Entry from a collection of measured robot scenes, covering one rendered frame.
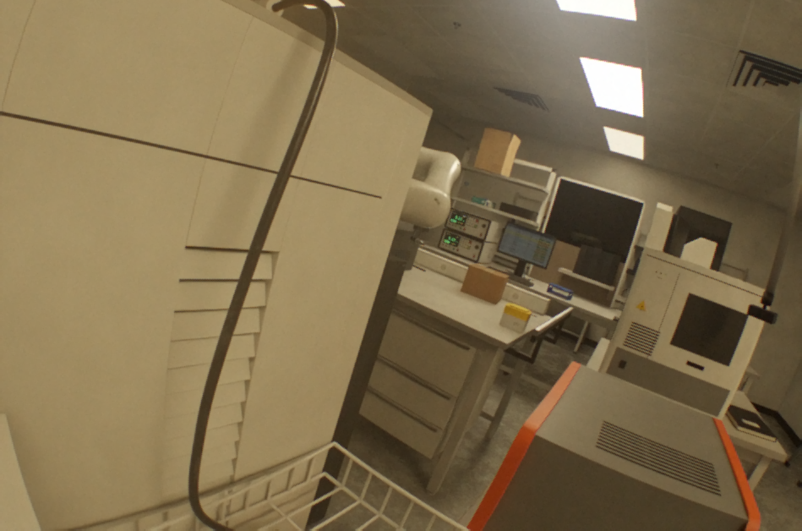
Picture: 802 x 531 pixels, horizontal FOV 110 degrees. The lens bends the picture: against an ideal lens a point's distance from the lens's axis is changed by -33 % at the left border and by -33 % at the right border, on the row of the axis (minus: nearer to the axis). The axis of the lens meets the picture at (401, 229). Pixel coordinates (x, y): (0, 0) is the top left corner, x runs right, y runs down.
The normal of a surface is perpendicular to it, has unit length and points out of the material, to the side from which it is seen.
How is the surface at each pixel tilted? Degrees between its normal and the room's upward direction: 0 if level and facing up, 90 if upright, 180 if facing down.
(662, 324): 90
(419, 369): 90
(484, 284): 90
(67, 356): 90
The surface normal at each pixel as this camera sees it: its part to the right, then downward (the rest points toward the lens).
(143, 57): 0.79, 0.30
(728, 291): -0.54, -0.07
